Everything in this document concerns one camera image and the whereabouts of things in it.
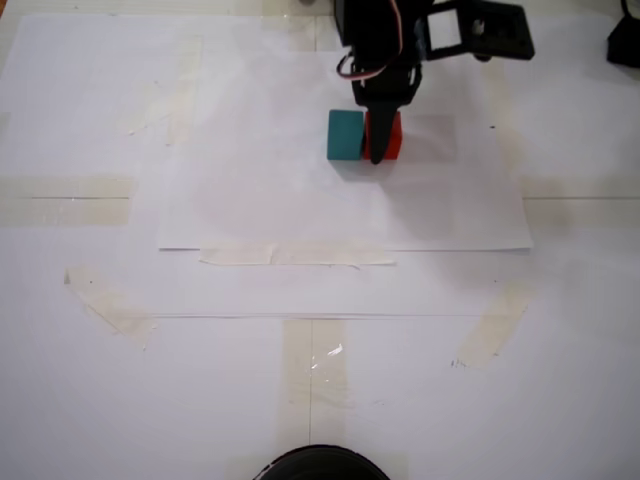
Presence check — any blue-green cube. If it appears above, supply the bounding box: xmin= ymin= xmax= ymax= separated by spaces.
xmin=325 ymin=109 xmax=365 ymax=163

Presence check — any servo wire bundle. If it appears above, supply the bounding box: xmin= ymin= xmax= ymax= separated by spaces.
xmin=336 ymin=0 xmax=407 ymax=82

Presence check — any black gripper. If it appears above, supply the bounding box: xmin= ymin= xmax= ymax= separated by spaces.
xmin=349 ymin=47 xmax=427 ymax=167

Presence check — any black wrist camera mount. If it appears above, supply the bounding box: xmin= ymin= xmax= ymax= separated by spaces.
xmin=422 ymin=3 xmax=537 ymax=64

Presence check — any white paper sheet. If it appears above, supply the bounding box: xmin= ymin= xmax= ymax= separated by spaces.
xmin=349 ymin=224 xmax=640 ymax=480
xmin=157 ymin=47 xmax=535 ymax=252
xmin=0 ymin=219 xmax=286 ymax=480

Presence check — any red cube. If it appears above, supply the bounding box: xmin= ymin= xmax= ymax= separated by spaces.
xmin=360 ymin=110 xmax=404 ymax=162

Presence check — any black rounded plastic dome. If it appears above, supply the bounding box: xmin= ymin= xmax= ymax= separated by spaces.
xmin=257 ymin=444 xmax=394 ymax=480

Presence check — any black plastic block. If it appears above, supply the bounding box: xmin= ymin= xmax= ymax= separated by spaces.
xmin=606 ymin=0 xmax=640 ymax=69

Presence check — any yellowish masking tape strip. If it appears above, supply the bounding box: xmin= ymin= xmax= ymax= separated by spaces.
xmin=451 ymin=283 xmax=537 ymax=370
xmin=63 ymin=266 xmax=161 ymax=352
xmin=198 ymin=241 xmax=399 ymax=269
xmin=485 ymin=63 xmax=527 ymax=177

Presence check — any clear packing tape strip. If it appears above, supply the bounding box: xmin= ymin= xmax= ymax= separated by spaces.
xmin=0 ymin=176 xmax=135 ymax=227
xmin=281 ymin=318 xmax=352 ymax=409
xmin=518 ymin=176 xmax=640 ymax=227

